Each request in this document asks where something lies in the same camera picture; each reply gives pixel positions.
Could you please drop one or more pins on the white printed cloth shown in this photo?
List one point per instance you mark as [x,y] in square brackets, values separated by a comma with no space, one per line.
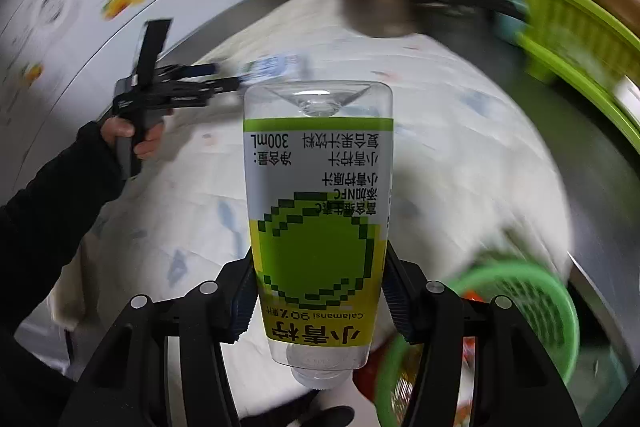
[450,157]

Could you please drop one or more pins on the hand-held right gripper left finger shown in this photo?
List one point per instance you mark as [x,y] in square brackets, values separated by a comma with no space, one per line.
[242,307]

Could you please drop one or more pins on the steel pot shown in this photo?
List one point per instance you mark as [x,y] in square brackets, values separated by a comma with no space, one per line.
[375,14]

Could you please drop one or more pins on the person's left hand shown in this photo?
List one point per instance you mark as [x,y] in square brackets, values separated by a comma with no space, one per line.
[147,142]

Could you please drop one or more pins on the orange packet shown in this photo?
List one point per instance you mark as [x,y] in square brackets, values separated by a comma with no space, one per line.
[472,296]

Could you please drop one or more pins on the person's left forearm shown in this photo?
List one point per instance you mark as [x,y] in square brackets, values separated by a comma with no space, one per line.
[40,232]

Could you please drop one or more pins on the clear bottle with green label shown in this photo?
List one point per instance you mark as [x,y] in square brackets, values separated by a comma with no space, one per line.
[320,207]

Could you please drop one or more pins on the green mesh basket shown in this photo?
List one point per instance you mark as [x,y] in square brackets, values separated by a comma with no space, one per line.
[500,272]

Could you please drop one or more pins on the green dish rack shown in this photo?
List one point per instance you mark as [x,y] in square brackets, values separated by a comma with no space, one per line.
[575,22]

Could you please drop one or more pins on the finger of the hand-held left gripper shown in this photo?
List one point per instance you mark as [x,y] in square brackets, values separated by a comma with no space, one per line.
[205,88]
[192,70]

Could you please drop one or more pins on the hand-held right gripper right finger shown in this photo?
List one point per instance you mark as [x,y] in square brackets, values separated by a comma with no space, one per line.
[397,307]

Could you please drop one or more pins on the teal cup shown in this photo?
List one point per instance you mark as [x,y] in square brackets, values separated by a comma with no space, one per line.
[510,29]

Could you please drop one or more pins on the small fruit wall sticker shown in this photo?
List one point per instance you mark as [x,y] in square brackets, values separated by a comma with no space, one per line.
[32,73]

